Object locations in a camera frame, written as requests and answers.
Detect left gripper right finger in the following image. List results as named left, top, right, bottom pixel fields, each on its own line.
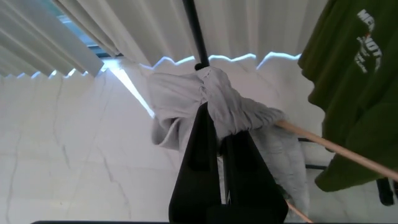
left=221, top=130, right=290, bottom=223

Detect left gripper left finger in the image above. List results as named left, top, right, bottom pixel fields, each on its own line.
left=168, top=101, right=223, bottom=223

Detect pale grey shorts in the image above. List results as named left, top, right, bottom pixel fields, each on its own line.
left=146, top=65, right=312, bottom=223

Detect pink clothes hanger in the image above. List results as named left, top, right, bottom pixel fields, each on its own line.
left=274, top=119, right=398, bottom=223

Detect green long-sleeved shirt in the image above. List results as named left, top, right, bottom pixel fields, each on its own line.
left=297, top=0, right=398, bottom=194

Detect black clothes rack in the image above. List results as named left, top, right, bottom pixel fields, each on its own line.
left=181, top=0, right=398, bottom=207

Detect white curtain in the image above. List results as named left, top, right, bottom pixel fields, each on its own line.
left=51, top=0, right=331, bottom=71
left=0, top=0, right=105, bottom=79

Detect window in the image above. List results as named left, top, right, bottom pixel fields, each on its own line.
left=43, top=0, right=124, bottom=60

